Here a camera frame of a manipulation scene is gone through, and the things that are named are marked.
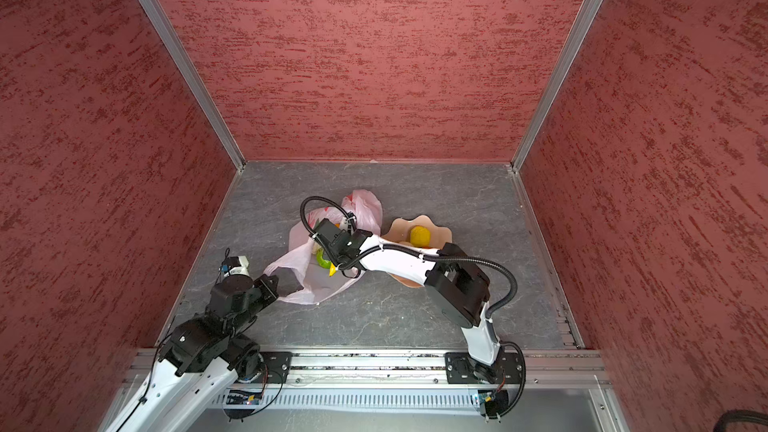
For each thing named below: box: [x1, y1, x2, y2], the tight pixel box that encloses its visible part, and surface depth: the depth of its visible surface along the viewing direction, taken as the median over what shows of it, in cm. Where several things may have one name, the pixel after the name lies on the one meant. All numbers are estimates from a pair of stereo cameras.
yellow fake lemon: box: [410, 225, 431, 248], surface depth 94 cm
